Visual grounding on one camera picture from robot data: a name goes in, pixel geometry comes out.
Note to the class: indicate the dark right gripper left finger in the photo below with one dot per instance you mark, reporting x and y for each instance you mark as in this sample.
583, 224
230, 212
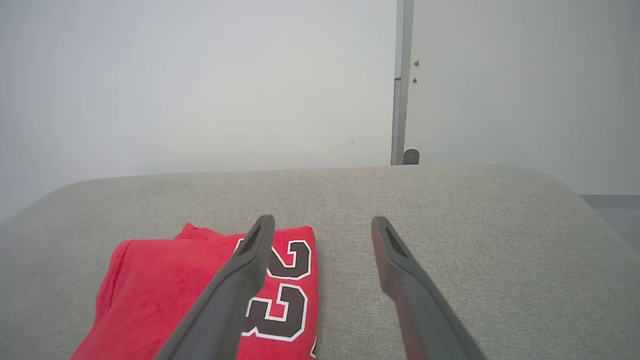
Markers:
225, 305

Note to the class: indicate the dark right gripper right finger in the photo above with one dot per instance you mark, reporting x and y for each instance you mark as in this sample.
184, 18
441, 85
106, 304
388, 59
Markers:
425, 310

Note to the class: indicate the grey door with dark frame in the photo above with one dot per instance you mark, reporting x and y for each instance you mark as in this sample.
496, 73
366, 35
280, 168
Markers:
520, 90

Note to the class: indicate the red and white basketball jersey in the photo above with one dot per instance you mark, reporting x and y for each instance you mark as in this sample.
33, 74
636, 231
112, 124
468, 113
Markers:
150, 295

